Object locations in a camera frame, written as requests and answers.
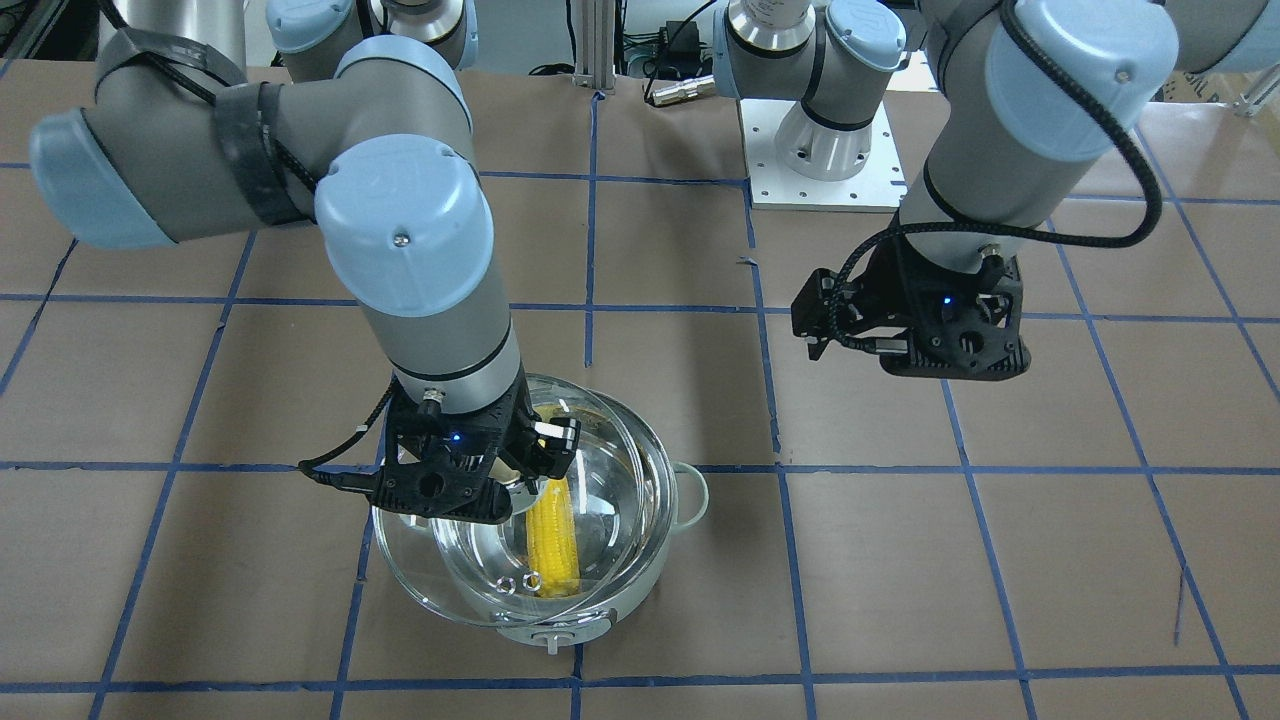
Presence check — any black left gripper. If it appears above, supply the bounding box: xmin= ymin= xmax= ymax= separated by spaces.
xmin=865 ymin=240 xmax=1032 ymax=380

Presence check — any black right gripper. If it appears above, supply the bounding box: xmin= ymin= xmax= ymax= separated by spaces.
xmin=375 ymin=386 xmax=541 ymax=525

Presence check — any yellow corn cob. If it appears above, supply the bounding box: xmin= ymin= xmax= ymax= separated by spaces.
xmin=525 ymin=478 xmax=581 ymax=598

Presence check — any glass pot lid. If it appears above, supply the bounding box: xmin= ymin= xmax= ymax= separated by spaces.
xmin=371 ymin=374 xmax=677 ymax=628

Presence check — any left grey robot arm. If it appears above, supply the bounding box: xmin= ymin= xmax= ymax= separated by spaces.
xmin=790 ymin=1 xmax=1277 ymax=380

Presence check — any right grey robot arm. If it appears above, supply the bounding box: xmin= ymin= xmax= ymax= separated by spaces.
xmin=29 ymin=1 xmax=564 ymax=524

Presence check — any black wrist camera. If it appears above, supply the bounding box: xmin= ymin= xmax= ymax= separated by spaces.
xmin=790 ymin=268 xmax=867 ymax=361

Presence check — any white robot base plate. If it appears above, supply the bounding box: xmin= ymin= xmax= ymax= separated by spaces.
xmin=739 ymin=99 xmax=908 ymax=213

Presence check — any black braided cable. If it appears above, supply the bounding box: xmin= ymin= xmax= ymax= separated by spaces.
xmin=826 ymin=0 xmax=1164 ymax=351

